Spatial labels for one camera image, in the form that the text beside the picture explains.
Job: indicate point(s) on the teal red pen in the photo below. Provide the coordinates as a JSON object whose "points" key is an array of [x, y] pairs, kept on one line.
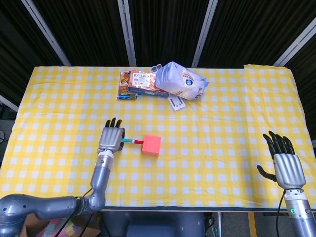
{"points": [[132, 141]]}

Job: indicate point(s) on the white metal frame pole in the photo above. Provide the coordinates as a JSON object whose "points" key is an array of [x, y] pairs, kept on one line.
{"points": [[204, 34], [47, 34], [8, 102], [128, 32], [295, 42]]}

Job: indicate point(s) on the large blue orange biscuit box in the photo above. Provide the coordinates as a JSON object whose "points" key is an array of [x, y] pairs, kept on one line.
{"points": [[143, 82]]}

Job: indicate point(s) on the white perforated plastic tab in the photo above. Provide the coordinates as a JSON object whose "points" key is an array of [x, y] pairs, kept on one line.
{"points": [[157, 67]]}

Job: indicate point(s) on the white plastic food bag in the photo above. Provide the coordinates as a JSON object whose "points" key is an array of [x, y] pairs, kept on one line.
{"points": [[180, 80]]}

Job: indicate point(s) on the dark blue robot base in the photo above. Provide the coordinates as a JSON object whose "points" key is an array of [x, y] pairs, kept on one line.
{"points": [[153, 224]]}

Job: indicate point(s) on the small orange blue snack box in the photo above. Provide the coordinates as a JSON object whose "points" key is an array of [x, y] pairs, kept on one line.
{"points": [[123, 85]]}

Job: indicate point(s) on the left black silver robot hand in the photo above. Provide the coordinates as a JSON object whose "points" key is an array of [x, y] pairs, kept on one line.
{"points": [[111, 139]]}

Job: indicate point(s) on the pink cube block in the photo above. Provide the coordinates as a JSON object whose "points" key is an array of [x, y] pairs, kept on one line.
{"points": [[151, 145]]}

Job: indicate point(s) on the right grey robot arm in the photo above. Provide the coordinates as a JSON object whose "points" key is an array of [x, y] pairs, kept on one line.
{"points": [[300, 217]]}

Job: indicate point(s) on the black pleated curtain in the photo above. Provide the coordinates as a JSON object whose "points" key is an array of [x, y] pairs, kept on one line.
{"points": [[89, 27]]}

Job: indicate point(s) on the brown cardboard box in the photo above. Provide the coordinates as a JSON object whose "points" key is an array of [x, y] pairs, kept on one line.
{"points": [[44, 227]]}

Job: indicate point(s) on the white flat plastic pack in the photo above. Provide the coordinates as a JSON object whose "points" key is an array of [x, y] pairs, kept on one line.
{"points": [[177, 102]]}

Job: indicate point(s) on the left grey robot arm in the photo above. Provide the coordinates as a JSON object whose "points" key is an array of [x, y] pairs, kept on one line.
{"points": [[100, 177]]}

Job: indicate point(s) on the yellow white checkered tablecloth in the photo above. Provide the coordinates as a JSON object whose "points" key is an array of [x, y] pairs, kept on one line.
{"points": [[197, 128]]}

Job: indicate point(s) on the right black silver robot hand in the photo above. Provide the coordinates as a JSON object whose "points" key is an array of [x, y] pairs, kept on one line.
{"points": [[288, 170]]}

